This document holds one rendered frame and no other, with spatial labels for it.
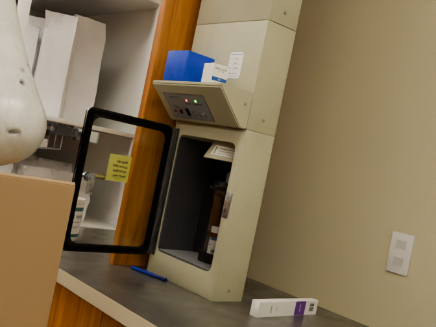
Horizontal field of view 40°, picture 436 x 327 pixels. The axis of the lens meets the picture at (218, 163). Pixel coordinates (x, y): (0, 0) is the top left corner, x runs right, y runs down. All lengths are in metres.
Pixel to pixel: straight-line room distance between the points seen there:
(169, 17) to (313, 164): 0.66
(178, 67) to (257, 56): 0.24
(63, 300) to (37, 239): 0.96
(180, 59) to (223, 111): 0.22
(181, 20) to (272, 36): 0.38
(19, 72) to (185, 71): 0.79
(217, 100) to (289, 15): 0.32
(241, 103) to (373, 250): 0.59
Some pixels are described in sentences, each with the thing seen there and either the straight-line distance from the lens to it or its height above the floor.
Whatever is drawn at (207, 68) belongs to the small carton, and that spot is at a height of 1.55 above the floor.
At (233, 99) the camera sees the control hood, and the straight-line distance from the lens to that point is 1.59.
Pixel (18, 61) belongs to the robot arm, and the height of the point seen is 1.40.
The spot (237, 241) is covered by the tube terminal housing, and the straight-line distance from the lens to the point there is 1.67.
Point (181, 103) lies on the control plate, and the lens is 1.75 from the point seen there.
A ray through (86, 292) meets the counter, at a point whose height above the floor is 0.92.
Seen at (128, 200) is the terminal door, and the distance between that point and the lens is 1.79.
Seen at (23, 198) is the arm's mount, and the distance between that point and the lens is 0.80.
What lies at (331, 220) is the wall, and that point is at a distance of 1.94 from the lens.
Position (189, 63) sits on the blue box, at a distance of 1.72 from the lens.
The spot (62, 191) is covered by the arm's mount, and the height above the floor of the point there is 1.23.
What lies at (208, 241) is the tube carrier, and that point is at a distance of 1.77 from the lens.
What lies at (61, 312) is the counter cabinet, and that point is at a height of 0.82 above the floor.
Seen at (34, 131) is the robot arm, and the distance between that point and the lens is 0.96.
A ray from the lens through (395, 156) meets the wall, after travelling 1.84.
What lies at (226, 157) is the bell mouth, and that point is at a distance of 1.71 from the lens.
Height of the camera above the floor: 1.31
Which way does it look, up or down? level
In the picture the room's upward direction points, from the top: 11 degrees clockwise
